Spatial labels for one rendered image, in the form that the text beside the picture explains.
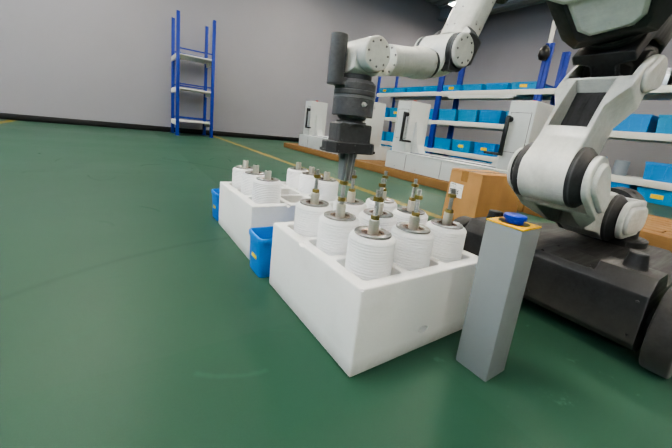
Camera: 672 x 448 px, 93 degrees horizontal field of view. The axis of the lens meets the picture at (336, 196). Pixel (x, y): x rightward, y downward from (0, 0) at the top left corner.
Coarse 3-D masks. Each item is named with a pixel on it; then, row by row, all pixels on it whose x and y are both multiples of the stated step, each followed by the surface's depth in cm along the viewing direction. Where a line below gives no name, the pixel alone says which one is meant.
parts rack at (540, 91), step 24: (552, 48) 451; (384, 96) 734; (408, 96) 730; (432, 96) 681; (528, 96) 533; (552, 96) 501; (648, 96) 413; (384, 120) 737; (432, 120) 625; (432, 144) 629
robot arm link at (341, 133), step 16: (336, 96) 66; (352, 96) 64; (336, 112) 66; (352, 112) 65; (368, 112) 66; (336, 128) 67; (352, 128) 67; (368, 128) 69; (336, 144) 66; (352, 144) 68; (368, 144) 70
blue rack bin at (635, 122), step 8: (624, 120) 392; (632, 120) 386; (640, 120) 380; (648, 120) 374; (656, 120) 384; (616, 128) 399; (624, 128) 393; (632, 128) 387; (640, 128) 380; (648, 128) 378
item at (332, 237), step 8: (320, 216) 74; (320, 224) 73; (328, 224) 70; (336, 224) 70; (344, 224) 70; (352, 224) 71; (320, 232) 73; (328, 232) 71; (336, 232) 70; (344, 232) 70; (320, 240) 73; (328, 240) 71; (336, 240) 70; (344, 240) 71; (320, 248) 73; (328, 248) 71; (336, 248) 71; (344, 248) 71
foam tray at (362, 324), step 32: (288, 224) 87; (288, 256) 80; (320, 256) 68; (288, 288) 80; (320, 288) 67; (352, 288) 58; (384, 288) 59; (416, 288) 64; (448, 288) 71; (320, 320) 68; (352, 320) 58; (384, 320) 61; (416, 320) 67; (448, 320) 74; (352, 352) 59; (384, 352) 64
